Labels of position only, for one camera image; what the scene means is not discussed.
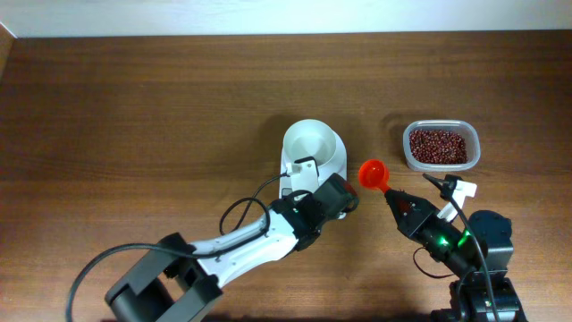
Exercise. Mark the white round bowl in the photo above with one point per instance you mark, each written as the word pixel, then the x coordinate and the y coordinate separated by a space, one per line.
pixel 309 138

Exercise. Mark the clear plastic container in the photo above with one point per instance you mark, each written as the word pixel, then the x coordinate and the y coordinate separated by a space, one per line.
pixel 464 129

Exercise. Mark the red adzuki beans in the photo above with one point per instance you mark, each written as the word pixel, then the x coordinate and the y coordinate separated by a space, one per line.
pixel 438 147

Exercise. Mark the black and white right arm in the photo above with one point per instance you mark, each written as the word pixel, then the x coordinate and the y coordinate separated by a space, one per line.
pixel 478 256

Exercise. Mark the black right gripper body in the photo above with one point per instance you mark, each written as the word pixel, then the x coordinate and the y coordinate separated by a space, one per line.
pixel 440 237

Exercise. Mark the white digital kitchen scale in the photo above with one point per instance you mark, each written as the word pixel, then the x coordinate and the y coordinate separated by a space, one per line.
pixel 338 164

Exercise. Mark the red measuring scoop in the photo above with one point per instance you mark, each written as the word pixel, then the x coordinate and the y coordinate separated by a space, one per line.
pixel 374 175

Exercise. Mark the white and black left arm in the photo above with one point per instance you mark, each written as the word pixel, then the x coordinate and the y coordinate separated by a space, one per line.
pixel 180 281

